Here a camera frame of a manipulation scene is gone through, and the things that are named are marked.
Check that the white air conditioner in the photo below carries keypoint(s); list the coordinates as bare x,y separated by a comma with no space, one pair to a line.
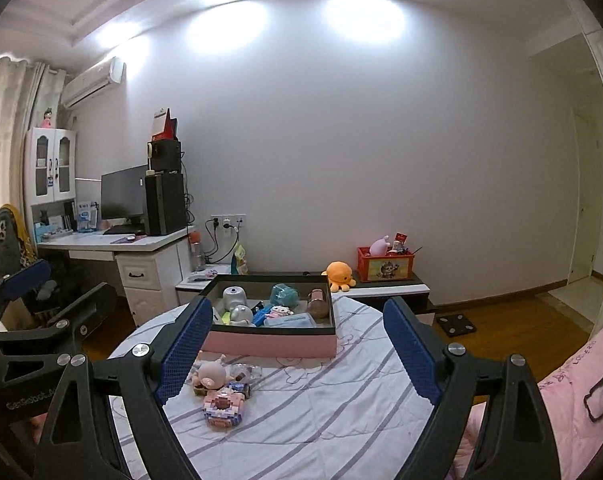
88,85

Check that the pink doll figure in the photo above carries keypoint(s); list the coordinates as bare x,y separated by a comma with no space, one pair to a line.
46,119

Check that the pink storage box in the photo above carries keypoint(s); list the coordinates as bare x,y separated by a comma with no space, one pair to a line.
266,345

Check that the black glasses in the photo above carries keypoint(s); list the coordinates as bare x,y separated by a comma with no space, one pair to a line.
587,402

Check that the pink plush toy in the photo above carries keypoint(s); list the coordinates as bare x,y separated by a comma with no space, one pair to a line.
380,247

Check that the small pink packet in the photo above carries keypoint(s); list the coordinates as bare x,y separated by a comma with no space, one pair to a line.
204,275

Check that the striped white bedsheet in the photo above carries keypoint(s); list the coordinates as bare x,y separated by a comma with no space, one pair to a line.
321,410

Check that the silver round toy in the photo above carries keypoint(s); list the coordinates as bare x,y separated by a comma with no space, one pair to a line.
241,314

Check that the clear plastic packet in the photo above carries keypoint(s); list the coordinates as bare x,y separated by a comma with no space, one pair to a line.
246,372

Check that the office chair with clothes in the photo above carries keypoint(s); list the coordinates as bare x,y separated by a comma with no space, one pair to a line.
11,240

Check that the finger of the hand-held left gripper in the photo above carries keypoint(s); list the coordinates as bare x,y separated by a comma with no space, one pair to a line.
26,277
86,305

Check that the black white low cabinet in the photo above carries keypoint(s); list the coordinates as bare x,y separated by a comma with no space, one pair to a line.
391,288

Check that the clear bottle orange cap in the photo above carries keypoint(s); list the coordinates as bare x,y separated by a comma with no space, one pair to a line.
197,255

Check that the yellow blue snack bag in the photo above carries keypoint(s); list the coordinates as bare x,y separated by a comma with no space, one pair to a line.
240,260

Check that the small red packet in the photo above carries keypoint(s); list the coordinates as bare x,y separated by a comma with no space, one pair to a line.
400,238

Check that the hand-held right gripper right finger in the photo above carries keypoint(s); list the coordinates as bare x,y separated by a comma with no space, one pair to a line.
411,355

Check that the blue white box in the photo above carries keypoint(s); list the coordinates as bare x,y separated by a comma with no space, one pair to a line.
87,217

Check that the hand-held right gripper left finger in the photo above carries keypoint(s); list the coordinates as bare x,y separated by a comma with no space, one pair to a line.
184,355

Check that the red crate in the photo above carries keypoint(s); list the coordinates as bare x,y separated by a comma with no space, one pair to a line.
386,267

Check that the beige curtain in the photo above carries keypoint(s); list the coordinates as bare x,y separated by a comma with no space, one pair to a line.
1,135

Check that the white door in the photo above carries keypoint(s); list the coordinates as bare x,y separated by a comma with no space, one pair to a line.
589,200

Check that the brown bottle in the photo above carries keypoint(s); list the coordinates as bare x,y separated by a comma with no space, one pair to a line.
319,302

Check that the pink pig doll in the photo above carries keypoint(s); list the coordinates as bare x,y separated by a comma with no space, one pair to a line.
209,374

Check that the teal container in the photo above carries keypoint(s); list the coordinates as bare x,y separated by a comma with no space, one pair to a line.
283,294

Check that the white desk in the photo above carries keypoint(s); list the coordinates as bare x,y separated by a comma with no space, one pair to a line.
141,272

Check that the white glass-door cabinet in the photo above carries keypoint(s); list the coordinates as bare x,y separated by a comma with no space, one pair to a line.
63,160

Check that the small black speaker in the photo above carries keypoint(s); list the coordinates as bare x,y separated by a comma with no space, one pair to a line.
166,155

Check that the pink purple block figure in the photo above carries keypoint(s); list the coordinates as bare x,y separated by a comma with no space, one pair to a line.
224,407

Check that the black computer tower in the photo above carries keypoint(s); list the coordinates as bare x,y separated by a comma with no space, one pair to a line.
166,205

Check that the orange octopus plush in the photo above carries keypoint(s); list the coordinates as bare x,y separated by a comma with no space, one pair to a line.
340,272

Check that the black bathroom scale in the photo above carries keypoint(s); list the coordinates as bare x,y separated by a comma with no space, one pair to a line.
456,324

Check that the white pink block cat figure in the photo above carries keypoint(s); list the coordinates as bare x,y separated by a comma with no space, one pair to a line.
280,310

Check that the pink quilt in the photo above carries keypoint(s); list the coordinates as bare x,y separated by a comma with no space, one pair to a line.
566,410

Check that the yellow plastic item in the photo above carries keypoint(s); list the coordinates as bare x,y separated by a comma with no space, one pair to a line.
226,316

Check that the white wall outlet strip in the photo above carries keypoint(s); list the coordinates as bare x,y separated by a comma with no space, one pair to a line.
229,221

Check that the blue cylinder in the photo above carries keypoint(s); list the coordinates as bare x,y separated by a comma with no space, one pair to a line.
261,316

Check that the clear plastic flosser box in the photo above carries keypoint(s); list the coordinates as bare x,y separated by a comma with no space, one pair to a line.
291,321

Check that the red box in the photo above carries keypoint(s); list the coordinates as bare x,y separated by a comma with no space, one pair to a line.
167,127

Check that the small blue box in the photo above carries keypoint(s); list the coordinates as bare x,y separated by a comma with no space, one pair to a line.
239,389

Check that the black monitor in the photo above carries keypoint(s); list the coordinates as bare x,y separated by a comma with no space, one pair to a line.
124,192

